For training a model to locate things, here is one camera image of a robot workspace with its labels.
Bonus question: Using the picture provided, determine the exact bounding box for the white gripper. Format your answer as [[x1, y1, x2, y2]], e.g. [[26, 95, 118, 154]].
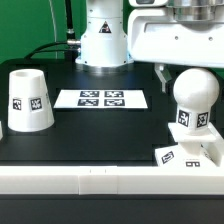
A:
[[128, 0, 224, 93]]

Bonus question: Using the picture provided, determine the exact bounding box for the white lamp bulb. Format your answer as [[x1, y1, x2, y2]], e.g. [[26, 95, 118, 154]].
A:
[[173, 68, 219, 135]]

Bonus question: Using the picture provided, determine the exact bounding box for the white front fence rail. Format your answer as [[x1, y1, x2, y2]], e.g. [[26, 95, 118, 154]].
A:
[[0, 166, 224, 195]]

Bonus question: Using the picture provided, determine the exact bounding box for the white lamp shade cone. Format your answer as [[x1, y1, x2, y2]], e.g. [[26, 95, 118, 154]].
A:
[[8, 69, 54, 132]]

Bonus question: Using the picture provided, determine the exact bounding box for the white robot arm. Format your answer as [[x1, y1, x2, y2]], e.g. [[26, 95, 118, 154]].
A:
[[76, 0, 224, 84]]

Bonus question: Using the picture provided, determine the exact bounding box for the white lamp base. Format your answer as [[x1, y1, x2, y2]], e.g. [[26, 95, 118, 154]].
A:
[[155, 123, 217, 168]]

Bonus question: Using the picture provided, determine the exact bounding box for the white marker tag sheet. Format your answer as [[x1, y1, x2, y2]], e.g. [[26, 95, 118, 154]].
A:
[[54, 90, 148, 109]]

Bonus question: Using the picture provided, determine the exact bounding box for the white left fence rail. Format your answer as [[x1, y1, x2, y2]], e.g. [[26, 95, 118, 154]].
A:
[[0, 121, 3, 141]]

